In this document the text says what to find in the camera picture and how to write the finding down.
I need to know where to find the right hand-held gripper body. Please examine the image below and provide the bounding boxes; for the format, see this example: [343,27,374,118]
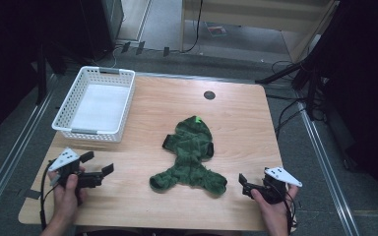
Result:
[257,166,303,205]

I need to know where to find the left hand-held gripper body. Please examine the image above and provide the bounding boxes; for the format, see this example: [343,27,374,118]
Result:
[47,147,105,191]

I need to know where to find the green fleece pet garment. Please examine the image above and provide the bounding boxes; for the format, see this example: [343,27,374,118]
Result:
[149,115,228,198]

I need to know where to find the person's right hand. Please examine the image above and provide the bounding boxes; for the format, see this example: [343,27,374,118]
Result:
[250,185,299,228]

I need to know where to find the person's left hand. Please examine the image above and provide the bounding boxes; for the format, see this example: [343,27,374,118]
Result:
[47,168,89,214]

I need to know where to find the white plastic basket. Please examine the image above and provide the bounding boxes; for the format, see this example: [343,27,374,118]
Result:
[51,65,137,144]

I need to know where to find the black upright stand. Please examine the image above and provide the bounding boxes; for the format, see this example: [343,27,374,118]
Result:
[34,42,49,106]

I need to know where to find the dark cabinet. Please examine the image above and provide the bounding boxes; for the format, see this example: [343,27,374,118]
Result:
[78,0,125,62]

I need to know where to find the orange packet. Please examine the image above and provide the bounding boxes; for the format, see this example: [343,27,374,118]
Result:
[206,23,228,37]

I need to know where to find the light wooden shelf unit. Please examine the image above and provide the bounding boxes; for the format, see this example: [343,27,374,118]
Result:
[180,0,340,63]

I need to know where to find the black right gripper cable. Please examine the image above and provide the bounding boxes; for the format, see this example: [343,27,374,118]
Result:
[283,191,299,232]

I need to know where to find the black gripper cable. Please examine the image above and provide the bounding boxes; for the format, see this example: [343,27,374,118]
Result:
[38,159,55,230]
[283,191,299,232]

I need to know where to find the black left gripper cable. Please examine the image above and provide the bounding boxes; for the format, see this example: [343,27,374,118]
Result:
[38,159,55,230]

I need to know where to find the metal floor rail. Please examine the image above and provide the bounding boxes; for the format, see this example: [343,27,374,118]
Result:
[0,74,57,227]
[297,100,360,236]

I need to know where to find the black floor cables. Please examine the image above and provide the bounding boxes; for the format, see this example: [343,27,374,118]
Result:
[271,59,311,140]

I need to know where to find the black hanging cable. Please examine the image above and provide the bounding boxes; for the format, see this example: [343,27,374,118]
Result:
[178,0,205,54]

